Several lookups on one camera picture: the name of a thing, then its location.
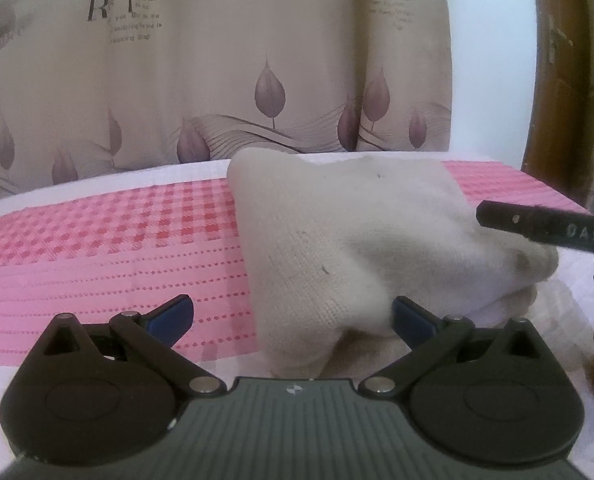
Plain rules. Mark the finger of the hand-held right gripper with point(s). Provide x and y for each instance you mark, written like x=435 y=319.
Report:
x=542 y=227

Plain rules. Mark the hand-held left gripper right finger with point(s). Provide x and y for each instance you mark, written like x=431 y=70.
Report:
x=413 y=324

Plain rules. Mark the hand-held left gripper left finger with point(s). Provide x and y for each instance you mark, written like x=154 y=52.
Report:
x=169 y=321

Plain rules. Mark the small beige knit garment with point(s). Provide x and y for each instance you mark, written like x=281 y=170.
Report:
x=357 y=230

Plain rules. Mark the pink checked bed sheet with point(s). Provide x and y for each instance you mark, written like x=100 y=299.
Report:
x=102 y=240

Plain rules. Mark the brown wooden door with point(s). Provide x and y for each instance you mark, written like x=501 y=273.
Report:
x=572 y=85

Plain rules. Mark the beige leaf print curtain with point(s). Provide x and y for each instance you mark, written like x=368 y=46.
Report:
x=202 y=60

